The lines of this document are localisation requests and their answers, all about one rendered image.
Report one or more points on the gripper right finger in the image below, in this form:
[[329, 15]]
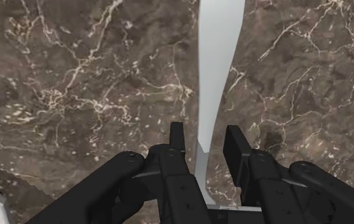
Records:
[[275, 186]]

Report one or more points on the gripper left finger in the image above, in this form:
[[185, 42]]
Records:
[[176, 186]]

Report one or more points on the white long flat utensil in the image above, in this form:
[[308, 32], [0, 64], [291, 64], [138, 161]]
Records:
[[217, 62]]

